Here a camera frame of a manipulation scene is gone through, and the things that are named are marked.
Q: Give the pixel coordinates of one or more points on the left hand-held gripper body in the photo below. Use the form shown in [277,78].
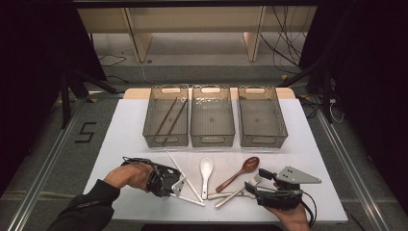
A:
[163,181]

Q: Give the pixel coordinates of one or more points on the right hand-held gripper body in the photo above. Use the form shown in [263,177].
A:
[282,197]

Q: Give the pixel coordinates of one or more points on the silver fork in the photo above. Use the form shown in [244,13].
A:
[234,193]

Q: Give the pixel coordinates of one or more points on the brown wooden spoon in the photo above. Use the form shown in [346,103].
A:
[250,164]

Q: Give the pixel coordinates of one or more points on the white ceramic spoon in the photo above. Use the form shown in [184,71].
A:
[207,166]

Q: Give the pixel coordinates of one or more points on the clear grey plastic bin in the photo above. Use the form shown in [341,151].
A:
[211,118]
[166,128]
[261,120]

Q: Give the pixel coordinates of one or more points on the brown chopstick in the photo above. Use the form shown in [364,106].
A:
[166,117]
[176,120]

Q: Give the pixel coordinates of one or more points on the person's right hand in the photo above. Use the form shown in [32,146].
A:
[293,219]

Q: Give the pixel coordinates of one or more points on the person's left hand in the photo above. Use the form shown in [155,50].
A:
[131,174]

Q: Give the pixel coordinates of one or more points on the white table sheet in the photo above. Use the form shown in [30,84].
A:
[128,134]

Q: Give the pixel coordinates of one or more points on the yellow tape piece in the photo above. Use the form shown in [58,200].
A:
[284,77]
[92,100]

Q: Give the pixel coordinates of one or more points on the black metal stand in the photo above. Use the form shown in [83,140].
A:
[325,89]
[65,102]

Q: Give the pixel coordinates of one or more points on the black curtain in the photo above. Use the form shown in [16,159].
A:
[32,64]
[369,80]

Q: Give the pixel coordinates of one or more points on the beige wooden bench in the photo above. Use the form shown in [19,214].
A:
[192,19]

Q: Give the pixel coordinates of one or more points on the metal floor rail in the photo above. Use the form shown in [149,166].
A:
[41,179]
[352,166]

